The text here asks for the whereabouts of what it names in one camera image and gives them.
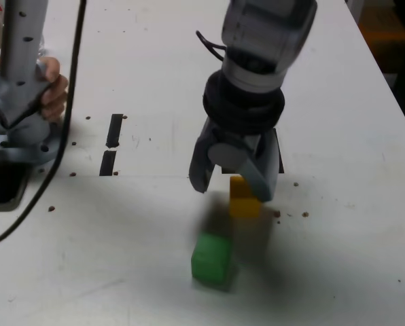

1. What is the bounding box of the black tape square outline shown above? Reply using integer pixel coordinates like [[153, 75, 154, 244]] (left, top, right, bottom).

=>
[[220, 127, 285, 176]]

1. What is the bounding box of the person's hand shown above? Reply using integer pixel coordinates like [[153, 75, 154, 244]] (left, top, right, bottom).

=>
[[35, 56, 70, 122]]

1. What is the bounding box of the black tape strip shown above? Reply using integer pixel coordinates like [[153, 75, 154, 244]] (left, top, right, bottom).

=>
[[99, 113, 125, 177]]

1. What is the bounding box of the black mounting plate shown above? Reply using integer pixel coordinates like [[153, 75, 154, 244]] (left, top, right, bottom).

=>
[[0, 162, 31, 213]]

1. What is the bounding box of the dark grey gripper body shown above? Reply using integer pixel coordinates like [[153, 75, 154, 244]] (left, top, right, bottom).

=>
[[210, 123, 264, 160]]

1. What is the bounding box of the yellow cube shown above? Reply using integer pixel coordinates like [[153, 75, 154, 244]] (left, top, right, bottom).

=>
[[229, 175, 262, 219]]

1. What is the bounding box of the green cube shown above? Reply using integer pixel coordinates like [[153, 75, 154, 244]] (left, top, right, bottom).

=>
[[190, 232, 233, 285]]

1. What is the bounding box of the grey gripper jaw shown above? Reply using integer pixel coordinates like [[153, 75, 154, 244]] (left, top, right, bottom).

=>
[[188, 117, 219, 195], [207, 130, 281, 204]]

